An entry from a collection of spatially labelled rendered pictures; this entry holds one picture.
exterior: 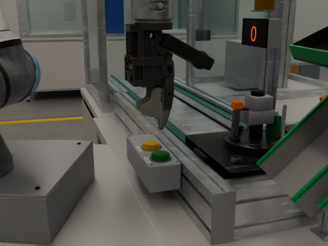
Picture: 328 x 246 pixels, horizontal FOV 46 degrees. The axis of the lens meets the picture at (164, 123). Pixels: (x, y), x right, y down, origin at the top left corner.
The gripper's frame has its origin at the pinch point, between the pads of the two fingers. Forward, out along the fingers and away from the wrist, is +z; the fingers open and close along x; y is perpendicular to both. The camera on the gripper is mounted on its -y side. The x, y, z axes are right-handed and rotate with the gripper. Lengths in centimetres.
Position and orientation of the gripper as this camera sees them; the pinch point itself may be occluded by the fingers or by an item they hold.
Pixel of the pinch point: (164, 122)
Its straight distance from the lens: 79.0
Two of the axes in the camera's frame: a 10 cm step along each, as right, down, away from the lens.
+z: 0.0, 9.6, 2.8
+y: -9.5, 0.8, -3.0
